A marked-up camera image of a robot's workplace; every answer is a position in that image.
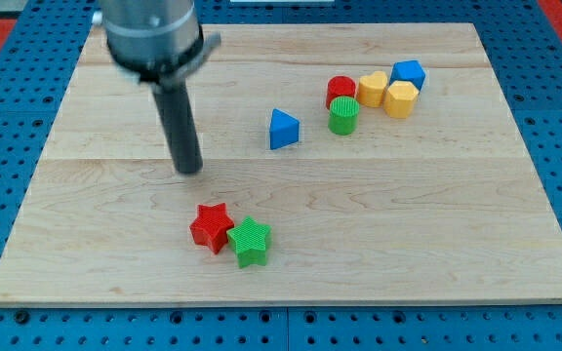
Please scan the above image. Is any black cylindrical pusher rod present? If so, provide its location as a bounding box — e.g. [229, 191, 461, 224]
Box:
[153, 84, 203, 175]

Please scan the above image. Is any blue triangle block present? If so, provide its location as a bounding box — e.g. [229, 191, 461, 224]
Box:
[268, 108, 301, 149]

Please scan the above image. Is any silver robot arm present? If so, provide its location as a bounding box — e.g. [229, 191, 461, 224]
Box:
[99, 0, 221, 175]

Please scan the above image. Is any red star block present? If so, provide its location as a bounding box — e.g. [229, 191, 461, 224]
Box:
[189, 203, 234, 254]

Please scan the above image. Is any green star block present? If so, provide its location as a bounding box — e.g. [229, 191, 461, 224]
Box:
[227, 216, 271, 268]

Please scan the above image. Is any red cylinder block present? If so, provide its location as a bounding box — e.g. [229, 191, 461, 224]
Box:
[325, 75, 356, 109]

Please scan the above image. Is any green cylinder block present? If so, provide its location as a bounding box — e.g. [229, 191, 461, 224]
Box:
[328, 96, 360, 136]

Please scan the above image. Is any light wooden board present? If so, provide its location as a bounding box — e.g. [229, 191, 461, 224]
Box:
[0, 22, 562, 308]

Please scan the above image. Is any yellow heart block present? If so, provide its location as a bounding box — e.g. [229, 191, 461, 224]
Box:
[356, 71, 388, 107]

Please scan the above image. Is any yellow hexagon block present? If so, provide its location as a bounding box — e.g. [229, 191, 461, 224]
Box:
[383, 81, 420, 119]

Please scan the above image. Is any blue pentagon block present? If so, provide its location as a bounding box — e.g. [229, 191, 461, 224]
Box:
[390, 60, 426, 91]

